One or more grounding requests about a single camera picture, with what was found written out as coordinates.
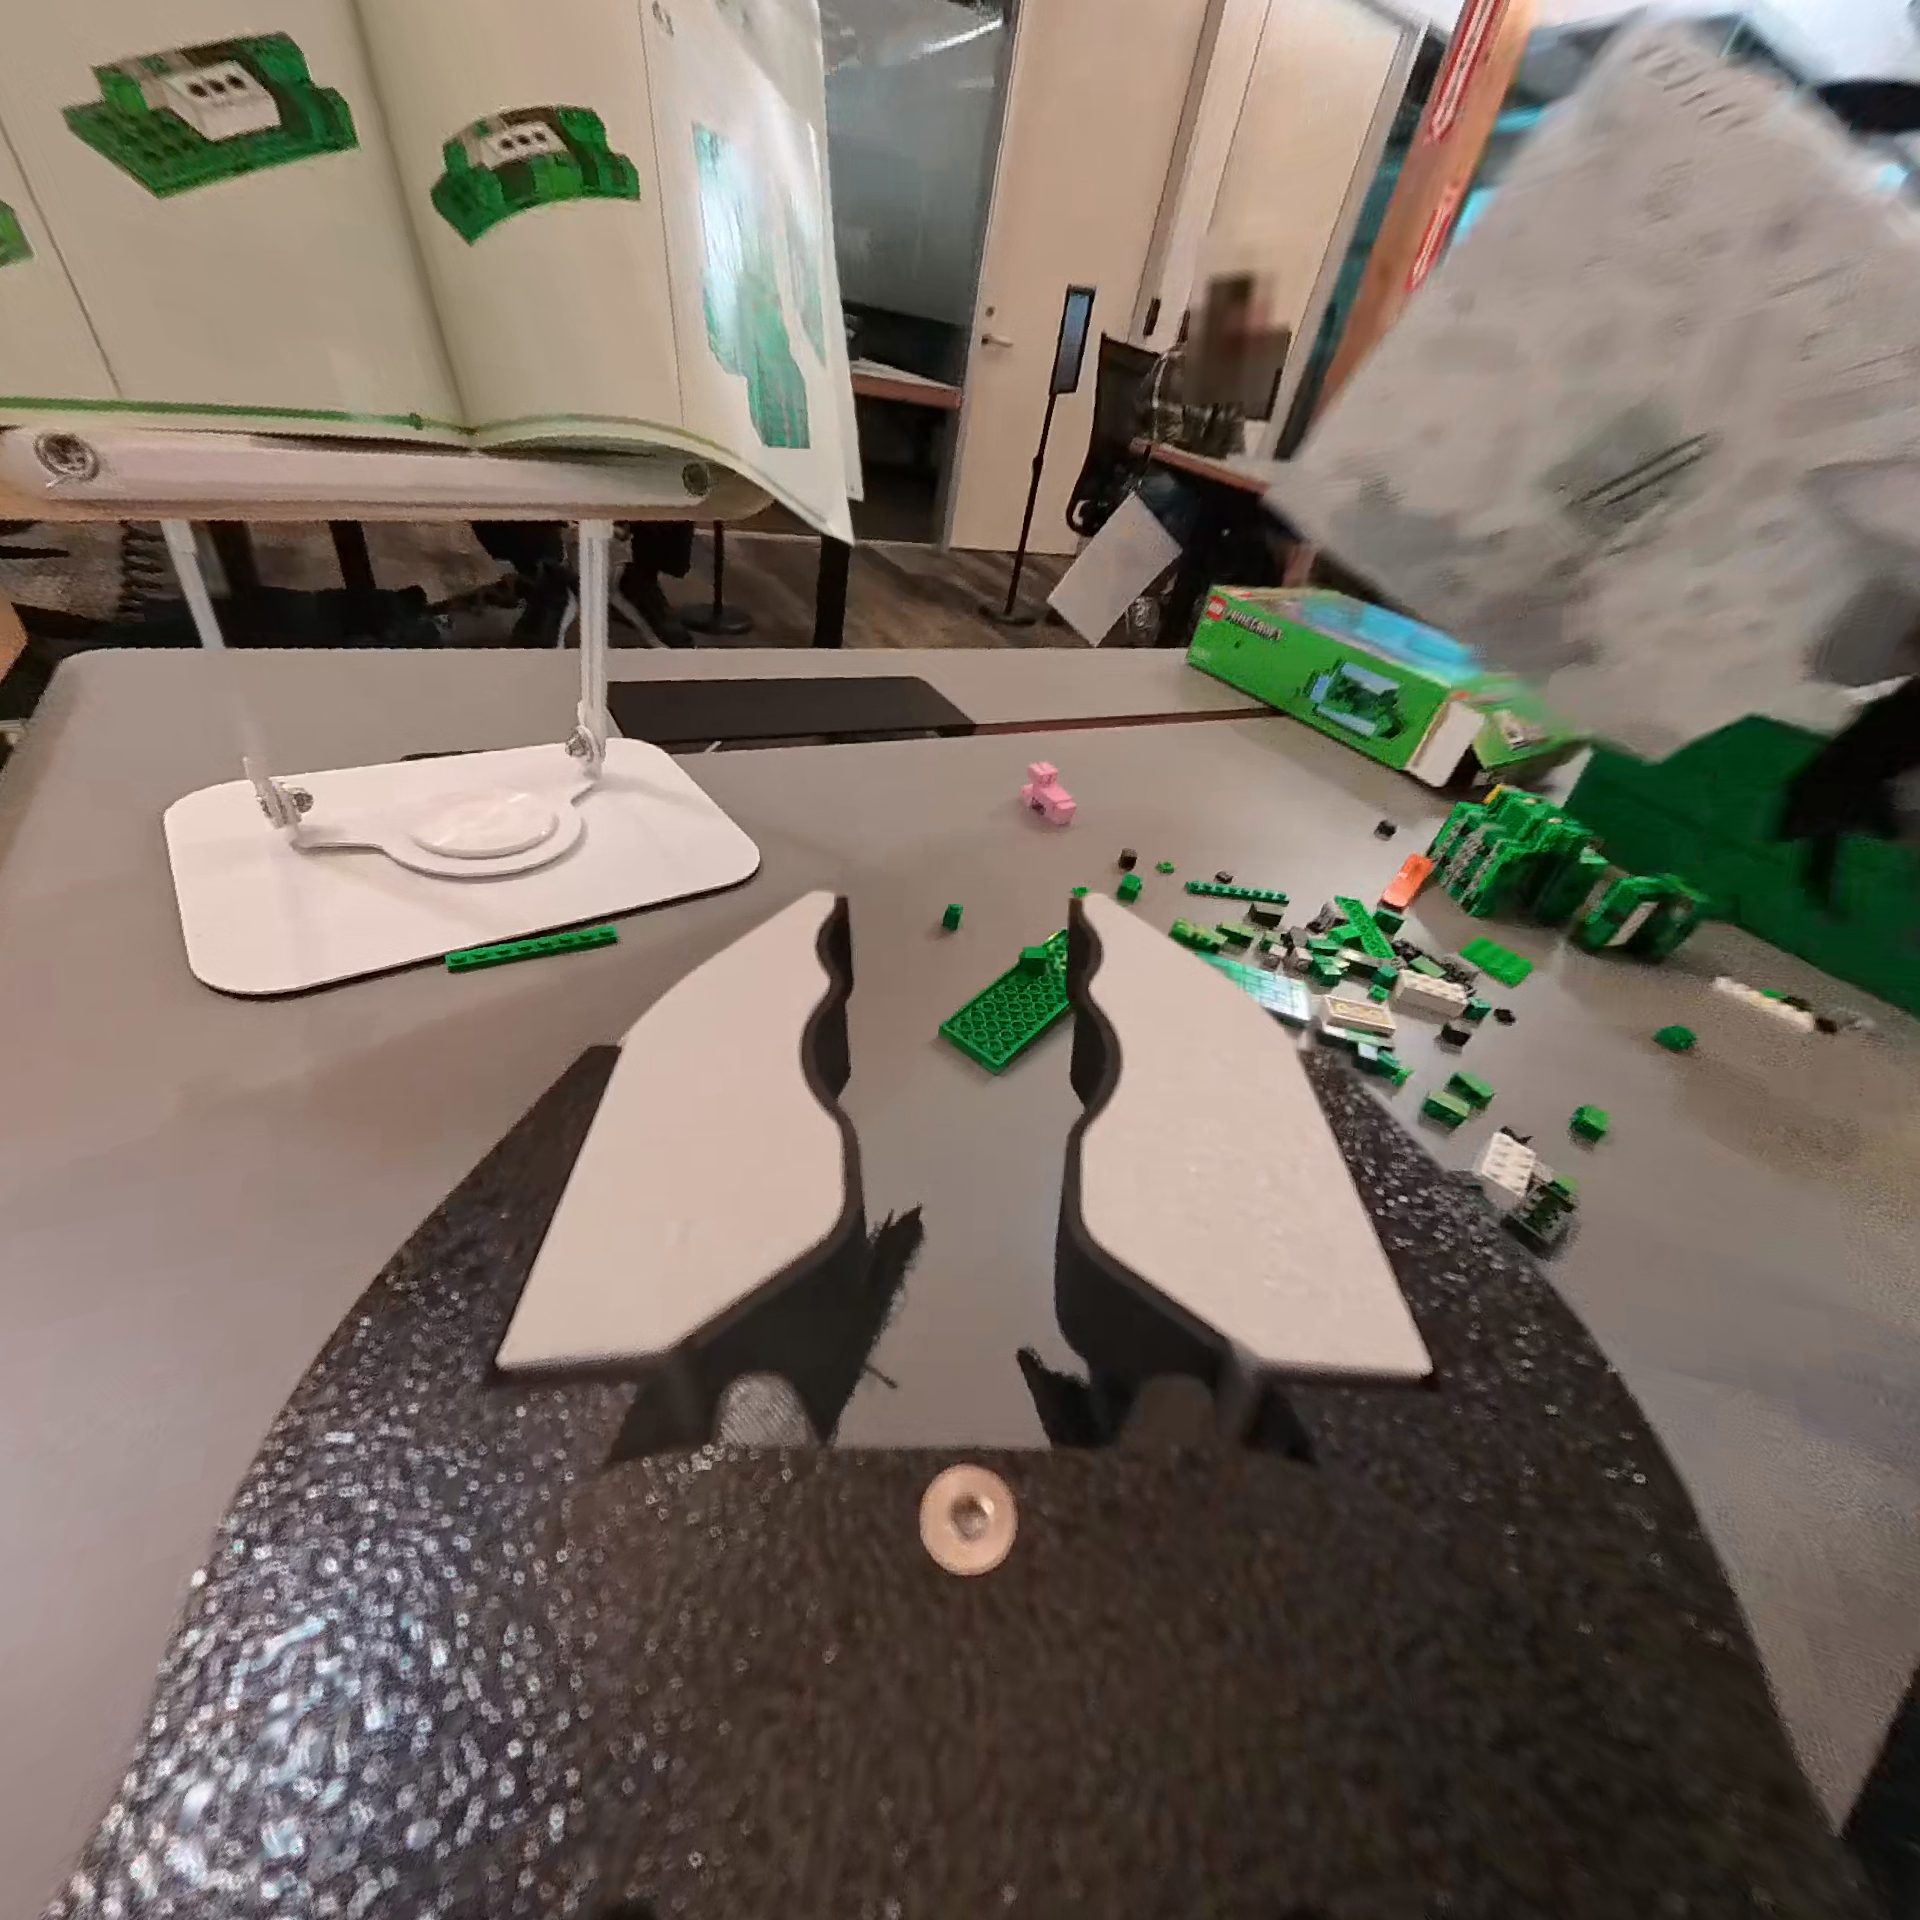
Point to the large green brick block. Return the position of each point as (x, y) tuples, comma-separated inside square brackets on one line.
[(1692, 810)]

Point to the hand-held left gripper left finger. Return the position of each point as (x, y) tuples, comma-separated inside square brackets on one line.
[(704, 1143)]

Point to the black office chair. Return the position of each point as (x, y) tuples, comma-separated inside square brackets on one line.
[(1126, 435)]

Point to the white paper bag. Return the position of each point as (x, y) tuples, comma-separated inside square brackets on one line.
[(1118, 564)]

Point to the black floor stand with tablet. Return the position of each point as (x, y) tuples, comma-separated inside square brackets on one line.
[(1071, 340)]

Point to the green brick build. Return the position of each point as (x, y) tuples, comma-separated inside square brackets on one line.
[(1528, 872)]

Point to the green toy set box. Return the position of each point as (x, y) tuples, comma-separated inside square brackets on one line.
[(1350, 659)]

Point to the open brick instruction booklet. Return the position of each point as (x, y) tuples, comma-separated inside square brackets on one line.
[(299, 299)]

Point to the pink toy pig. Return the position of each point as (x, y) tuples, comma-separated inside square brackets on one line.
[(1050, 794)]

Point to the scattered green toy bricks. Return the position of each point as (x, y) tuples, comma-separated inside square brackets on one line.
[(1350, 945)]

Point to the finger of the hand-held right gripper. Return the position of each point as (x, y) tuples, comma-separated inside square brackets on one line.
[(1619, 374)]

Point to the white door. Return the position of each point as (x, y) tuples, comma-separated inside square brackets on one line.
[(1095, 183)]

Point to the white book stand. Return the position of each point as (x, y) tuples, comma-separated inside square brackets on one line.
[(631, 842)]

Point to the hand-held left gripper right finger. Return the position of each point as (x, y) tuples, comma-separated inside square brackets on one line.
[(1214, 1167)]

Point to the green mosaic brick panel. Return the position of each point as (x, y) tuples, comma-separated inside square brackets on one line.
[(1258, 990)]

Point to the long green toy plate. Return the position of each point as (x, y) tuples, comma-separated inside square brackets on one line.
[(534, 948), (1237, 893)]

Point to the orange toy piece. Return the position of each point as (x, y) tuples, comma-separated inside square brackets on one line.
[(1407, 881)]

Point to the green studded baseplate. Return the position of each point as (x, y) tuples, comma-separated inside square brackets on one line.
[(1004, 1022)]

